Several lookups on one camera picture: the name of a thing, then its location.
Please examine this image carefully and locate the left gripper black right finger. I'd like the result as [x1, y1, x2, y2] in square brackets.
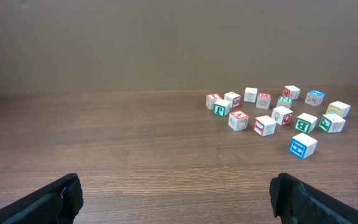
[269, 173, 358, 224]

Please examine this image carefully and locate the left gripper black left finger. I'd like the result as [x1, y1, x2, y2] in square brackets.
[0, 173, 83, 224]

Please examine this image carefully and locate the blue E letter block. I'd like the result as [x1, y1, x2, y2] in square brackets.
[288, 133, 318, 159]

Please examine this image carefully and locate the green B letter block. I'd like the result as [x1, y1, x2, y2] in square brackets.
[294, 113, 318, 134]

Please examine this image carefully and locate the red-sided Z block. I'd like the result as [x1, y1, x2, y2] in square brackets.
[254, 115, 277, 136]

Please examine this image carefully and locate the green E W block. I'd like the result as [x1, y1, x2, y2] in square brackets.
[318, 114, 346, 133]

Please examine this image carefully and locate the red Q picture block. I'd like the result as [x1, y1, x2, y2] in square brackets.
[271, 106, 293, 125]

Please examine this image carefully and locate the red A letter block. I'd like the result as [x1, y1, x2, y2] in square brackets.
[228, 111, 249, 131]

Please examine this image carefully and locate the green N letter block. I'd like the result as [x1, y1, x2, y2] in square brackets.
[277, 96, 293, 109]

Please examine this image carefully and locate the red M letter block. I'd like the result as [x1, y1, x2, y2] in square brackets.
[256, 93, 272, 110]

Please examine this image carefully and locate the yellow-sided picture block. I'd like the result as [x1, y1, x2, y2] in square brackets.
[326, 101, 351, 118]

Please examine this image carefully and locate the blue X letter block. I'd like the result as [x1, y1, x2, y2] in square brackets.
[305, 90, 325, 106]

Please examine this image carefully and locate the red-sided plain top block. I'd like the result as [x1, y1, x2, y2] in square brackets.
[282, 85, 300, 100]

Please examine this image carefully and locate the plain blue-sided block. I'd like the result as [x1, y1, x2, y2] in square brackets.
[244, 87, 258, 103]

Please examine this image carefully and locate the red 6 number block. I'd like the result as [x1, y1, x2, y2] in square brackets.
[224, 91, 241, 108]

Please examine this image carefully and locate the green J letter block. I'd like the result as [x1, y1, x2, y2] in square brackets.
[213, 99, 230, 117]

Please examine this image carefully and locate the red I letter block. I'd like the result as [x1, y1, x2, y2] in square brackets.
[206, 93, 221, 110]

